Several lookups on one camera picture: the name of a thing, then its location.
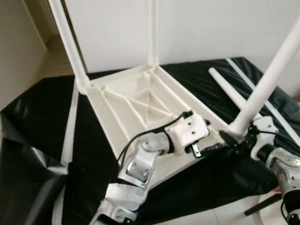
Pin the dark metal bar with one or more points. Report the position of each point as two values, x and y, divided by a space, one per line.
262 204

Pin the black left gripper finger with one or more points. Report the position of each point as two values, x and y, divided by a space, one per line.
211 149
207 123

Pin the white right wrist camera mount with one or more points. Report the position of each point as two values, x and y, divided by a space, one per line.
265 124

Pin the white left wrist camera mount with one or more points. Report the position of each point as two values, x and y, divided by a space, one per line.
187 131

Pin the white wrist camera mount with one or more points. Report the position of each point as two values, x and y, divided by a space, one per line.
187 131
265 124

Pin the white plastic table top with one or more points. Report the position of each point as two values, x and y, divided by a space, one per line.
136 93

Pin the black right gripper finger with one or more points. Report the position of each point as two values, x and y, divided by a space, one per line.
228 138

